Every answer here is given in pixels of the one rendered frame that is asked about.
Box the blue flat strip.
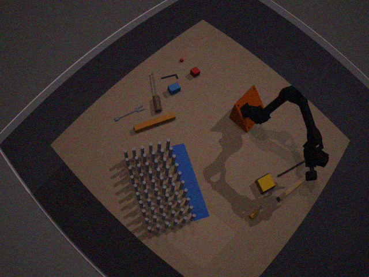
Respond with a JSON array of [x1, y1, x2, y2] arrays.
[[171, 143, 210, 221]]

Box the orange flat bar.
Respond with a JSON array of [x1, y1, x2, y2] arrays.
[[133, 112, 176, 133]]

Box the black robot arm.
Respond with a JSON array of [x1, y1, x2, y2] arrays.
[[240, 86, 329, 167]]

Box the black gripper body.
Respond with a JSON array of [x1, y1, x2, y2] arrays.
[[303, 149, 317, 181]]

